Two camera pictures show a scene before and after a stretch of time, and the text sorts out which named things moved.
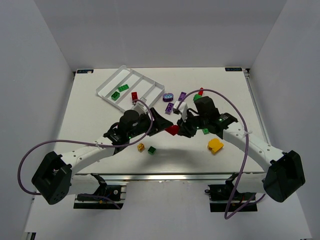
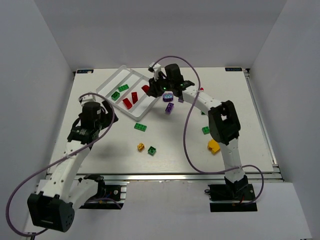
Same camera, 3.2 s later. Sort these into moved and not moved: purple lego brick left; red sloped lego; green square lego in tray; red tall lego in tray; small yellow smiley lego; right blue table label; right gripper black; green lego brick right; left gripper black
Moved: left gripper black; right gripper black; red sloped lego
Not moved: small yellow smiley lego; green lego brick right; green square lego in tray; red tall lego in tray; right blue table label; purple lego brick left
